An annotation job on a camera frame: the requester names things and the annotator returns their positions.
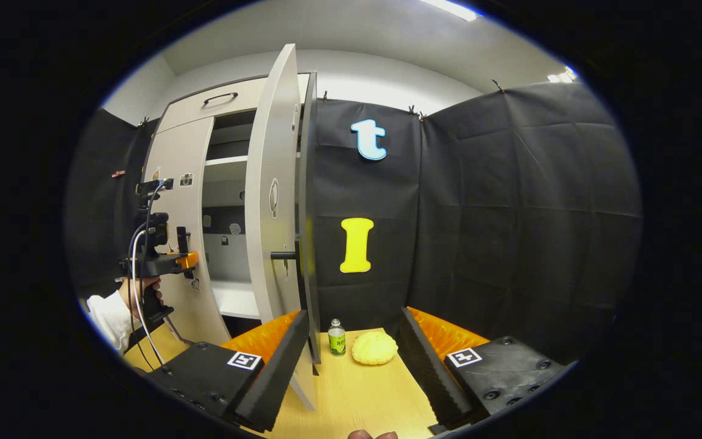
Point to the beige camera-sticker cabinet door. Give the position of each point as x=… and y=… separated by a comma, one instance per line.
x=171, y=146

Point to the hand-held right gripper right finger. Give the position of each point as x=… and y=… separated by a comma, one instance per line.
x=430, y=378

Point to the yellow bumpy bun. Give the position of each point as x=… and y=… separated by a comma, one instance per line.
x=374, y=348

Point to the beige headphone-sticker cabinet door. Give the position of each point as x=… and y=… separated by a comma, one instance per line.
x=272, y=152

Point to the black backdrop cloth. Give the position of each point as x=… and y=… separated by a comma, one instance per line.
x=509, y=213

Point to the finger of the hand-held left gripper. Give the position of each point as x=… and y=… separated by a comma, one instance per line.
x=187, y=261

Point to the beige double-door shoe cabinet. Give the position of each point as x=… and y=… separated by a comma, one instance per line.
x=205, y=107

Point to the small green label bottle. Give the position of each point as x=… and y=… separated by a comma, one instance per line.
x=337, y=340

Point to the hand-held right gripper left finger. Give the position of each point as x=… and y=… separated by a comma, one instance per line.
x=275, y=378

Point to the white cabinet shelf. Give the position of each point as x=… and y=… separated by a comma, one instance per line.
x=235, y=299
x=226, y=162

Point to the ceiling light strip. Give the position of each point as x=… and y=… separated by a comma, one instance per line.
x=563, y=75
x=451, y=9

